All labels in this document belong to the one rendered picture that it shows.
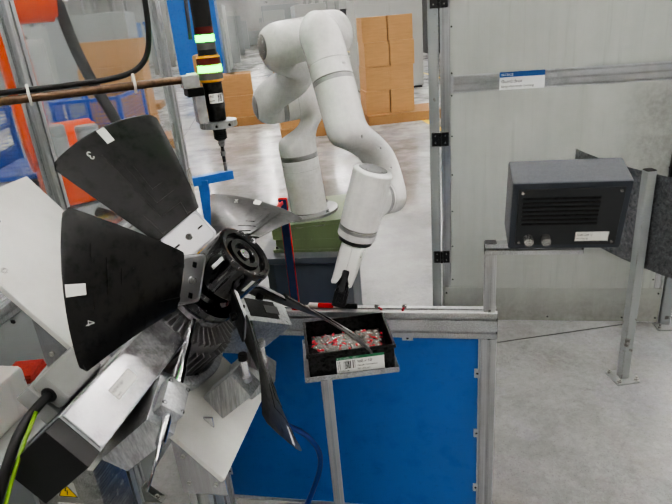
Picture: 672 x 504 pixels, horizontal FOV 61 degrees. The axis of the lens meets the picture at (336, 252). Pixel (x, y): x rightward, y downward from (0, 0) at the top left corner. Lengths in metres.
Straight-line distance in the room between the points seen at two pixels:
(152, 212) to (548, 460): 1.81
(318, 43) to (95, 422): 0.82
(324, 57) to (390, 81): 8.10
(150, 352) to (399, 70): 8.53
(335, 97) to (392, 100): 8.16
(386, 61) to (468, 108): 6.46
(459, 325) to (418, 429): 0.39
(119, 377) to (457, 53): 2.24
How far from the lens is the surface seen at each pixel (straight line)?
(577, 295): 3.22
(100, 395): 0.93
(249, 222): 1.26
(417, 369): 1.67
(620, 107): 2.96
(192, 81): 1.08
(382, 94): 9.30
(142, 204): 1.11
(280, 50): 1.39
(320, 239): 1.79
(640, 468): 2.48
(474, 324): 1.57
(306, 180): 1.79
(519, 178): 1.39
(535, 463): 2.40
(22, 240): 1.21
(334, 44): 1.24
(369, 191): 1.16
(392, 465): 1.91
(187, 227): 1.11
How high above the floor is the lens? 1.61
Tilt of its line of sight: 22 degrees down
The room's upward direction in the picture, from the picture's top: 5 degrees counter-clockwise
